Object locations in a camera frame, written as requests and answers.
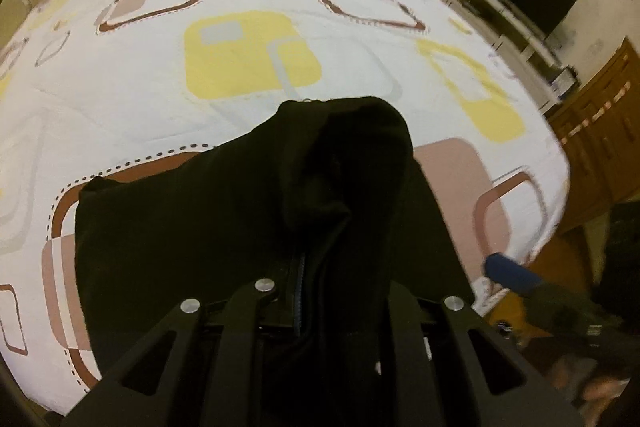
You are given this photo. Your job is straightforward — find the patterned white bed sheet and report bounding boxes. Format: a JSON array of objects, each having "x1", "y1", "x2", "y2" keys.
[{"x1": 0, "y1": 0, "x2": 572, "y2": 413}]

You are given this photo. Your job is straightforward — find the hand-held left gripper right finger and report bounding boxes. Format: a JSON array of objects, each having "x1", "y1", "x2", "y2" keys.
[{"x1": 374, "y1": 281, "x2": 587, "y2": 427}]

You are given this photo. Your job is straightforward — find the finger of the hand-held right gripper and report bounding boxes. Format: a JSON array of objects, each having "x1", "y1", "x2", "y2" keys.
[{"x1": 483, "y1": 252, "x2": 545, "y2": 297}]

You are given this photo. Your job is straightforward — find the white television stand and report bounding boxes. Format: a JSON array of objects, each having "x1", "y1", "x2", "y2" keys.
[{"x1": 414, "y1": 0, "x2": 582, "y2": 114}]

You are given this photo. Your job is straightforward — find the brown wooden cabinet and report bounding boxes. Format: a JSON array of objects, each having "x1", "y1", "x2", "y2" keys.
[{"x1": 546, "y1": 36, "x2": 640, "y2": 235}]

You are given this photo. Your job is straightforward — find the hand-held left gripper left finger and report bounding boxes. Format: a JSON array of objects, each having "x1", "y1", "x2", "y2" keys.
[{"x1": 60, "y1": 252, "x2": 307, "y2": 427}]

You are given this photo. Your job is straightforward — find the black pants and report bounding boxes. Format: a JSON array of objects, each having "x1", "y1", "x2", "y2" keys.
[{"x1": 74, "y1": 96, "x2": 477, "y2": 427}]

